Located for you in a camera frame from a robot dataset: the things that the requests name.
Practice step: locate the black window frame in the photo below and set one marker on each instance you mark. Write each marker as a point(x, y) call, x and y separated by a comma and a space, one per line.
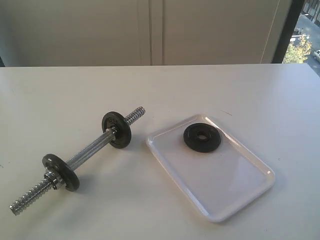
point(286, 33)

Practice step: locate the chrome threaded dumbbell bar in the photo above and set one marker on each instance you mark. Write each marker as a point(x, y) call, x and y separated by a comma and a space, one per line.
point(38, 190)

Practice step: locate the black weight plate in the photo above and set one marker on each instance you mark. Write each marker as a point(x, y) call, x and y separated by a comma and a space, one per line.
point(202, 137)
point(57, 166)

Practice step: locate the white rectangular plastic tray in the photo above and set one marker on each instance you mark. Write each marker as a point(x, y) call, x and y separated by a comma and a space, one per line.
point(218, 183)

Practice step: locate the chrome collar nut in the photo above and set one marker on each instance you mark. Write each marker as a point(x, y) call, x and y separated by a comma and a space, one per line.
point(55, 179)

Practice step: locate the black weight plate far end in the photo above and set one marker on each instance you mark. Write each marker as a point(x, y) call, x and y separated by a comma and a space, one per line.
point(123, 134)

